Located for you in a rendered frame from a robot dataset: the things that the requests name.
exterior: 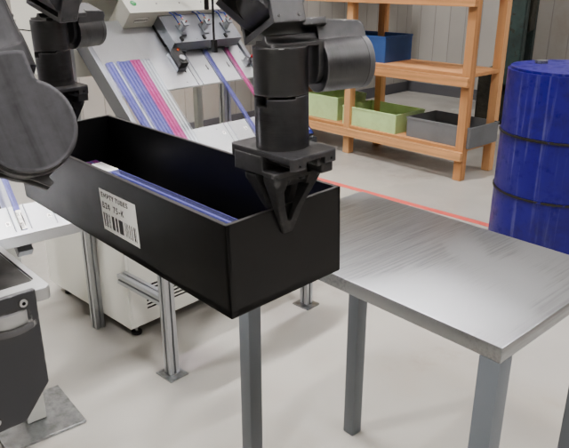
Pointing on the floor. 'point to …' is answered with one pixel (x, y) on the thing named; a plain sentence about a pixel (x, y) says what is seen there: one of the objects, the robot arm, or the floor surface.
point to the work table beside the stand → (439, 306)
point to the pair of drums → (541, 156)
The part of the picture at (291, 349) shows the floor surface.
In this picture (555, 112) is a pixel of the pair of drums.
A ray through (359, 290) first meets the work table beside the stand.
